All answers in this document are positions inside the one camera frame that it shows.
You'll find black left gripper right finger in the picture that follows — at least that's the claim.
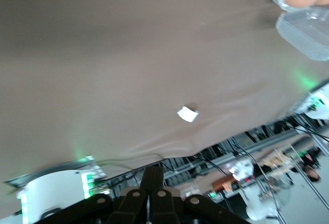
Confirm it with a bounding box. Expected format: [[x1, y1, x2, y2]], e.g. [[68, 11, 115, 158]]
[[149, 166, 247, 224]]

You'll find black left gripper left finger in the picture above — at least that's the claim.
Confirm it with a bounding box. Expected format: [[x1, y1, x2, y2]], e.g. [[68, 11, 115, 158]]
[[60, 166, 154, 224]]

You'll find clear plastic egg box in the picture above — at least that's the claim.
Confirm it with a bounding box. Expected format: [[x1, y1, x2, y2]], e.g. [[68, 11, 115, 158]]
[[266, 0, 329, 62]]

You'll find small white paper piece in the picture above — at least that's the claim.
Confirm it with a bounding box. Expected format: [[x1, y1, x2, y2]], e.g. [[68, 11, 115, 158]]
[[176, 105, 200, 124]]

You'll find white curved machine part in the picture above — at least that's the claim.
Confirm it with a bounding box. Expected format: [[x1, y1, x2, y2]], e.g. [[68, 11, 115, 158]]
[[245, 185, 277, 221]]

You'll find brown round object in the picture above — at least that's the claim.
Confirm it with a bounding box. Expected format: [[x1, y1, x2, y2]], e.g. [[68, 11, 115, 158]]
[[304, 164, 322, 182]]

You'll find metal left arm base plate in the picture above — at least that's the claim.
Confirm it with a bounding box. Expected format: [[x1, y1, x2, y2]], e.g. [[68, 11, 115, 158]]
[[4, 156, 107, 186]]

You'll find aluminium frame rail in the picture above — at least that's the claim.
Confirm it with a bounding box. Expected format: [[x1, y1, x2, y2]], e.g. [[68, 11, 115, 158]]
[[161, 127, 329, 181]]

